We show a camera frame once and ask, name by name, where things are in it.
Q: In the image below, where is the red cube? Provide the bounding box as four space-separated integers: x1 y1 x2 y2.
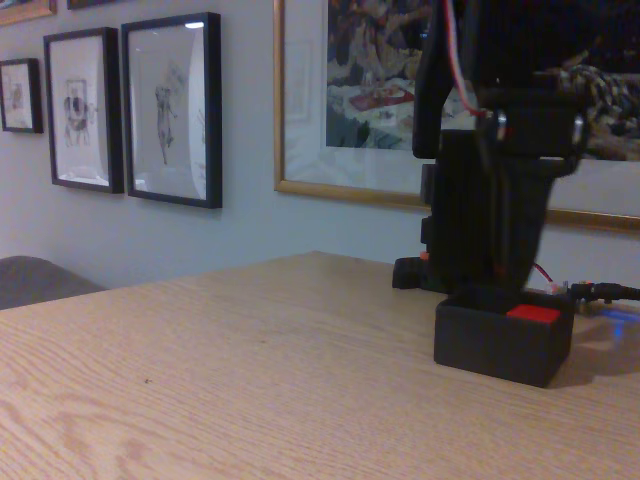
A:
505 303 561 325

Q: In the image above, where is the black box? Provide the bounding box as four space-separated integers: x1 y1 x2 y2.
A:
432 282 576 389

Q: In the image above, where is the motor controller board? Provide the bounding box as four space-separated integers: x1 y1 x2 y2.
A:
537 279 584 315

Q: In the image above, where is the gold framed painting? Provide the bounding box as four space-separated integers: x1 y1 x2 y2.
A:
272 0 640 235

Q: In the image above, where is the grey chair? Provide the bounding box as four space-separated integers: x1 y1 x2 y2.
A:
0 255 109 311

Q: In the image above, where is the red wire white connector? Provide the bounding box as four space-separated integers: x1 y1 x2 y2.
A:
531 262 560 296

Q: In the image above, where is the black power cable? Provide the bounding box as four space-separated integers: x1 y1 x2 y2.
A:
572 281 640 305

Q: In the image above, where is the red white servo cable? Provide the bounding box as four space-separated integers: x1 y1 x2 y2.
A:
442 0 487 119

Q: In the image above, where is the large black picture frame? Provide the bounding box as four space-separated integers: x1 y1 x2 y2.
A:
120 11 224 210

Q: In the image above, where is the medium black picture frame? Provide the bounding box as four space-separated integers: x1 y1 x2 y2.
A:
43 26 125 195

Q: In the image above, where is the dark picture frame edge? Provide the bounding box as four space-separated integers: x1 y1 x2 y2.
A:
66 0 131 11

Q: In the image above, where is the small black picture frame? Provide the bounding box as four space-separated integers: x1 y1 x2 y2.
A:
0 57 44 135

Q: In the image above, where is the gold picture frame corner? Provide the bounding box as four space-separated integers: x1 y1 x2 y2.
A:
0 0 58 27

